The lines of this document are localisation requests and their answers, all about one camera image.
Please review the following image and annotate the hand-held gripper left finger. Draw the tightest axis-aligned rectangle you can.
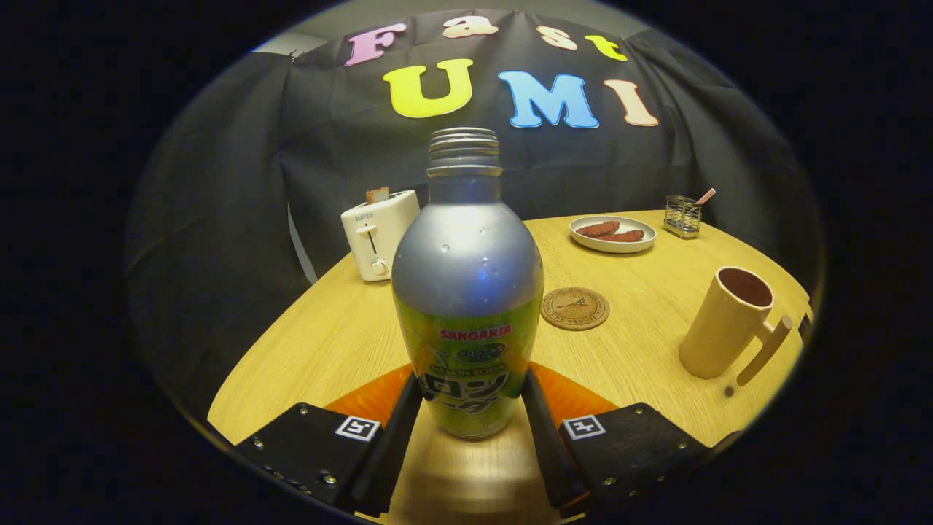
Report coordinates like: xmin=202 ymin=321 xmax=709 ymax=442
xmin=237 ymin=363 xmax=425 ymax=517

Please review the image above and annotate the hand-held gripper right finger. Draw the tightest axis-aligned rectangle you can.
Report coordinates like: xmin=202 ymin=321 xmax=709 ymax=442
xmin=520 ymin=362 xmax=741 ymax=520

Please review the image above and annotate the round brown coaster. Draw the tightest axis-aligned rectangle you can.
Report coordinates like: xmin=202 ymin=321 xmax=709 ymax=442
xmin=541 ymin=287 xmax=610 ymax=332

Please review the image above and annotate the silver green juice bottle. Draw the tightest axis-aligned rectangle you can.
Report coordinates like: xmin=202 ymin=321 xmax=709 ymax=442
xmin=391 ymin=128 xmax=544 ymax=440

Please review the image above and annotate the cream cup with wooden handle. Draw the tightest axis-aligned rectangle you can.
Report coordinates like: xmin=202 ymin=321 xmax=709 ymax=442
xmin=679 ymin=266 xmax=794 ymax=387

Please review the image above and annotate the wooden table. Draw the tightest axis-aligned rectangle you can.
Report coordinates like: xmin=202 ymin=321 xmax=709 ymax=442
xmin=208 ymin=210 xmax=813 ymax=525

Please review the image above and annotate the white round plate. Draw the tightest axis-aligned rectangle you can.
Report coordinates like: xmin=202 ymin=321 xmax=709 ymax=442
xmin=569 ymin=215 xmax=657 ymax=254

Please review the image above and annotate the white toaster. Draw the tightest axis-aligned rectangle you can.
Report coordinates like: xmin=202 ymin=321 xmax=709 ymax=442
xmin=340 ymin=190 xmax=421 ymax=282

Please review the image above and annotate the wire mesh holder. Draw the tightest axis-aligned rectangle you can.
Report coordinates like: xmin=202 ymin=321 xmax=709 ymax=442
xmin=664 ymin=195 xmax=702 ymax=239

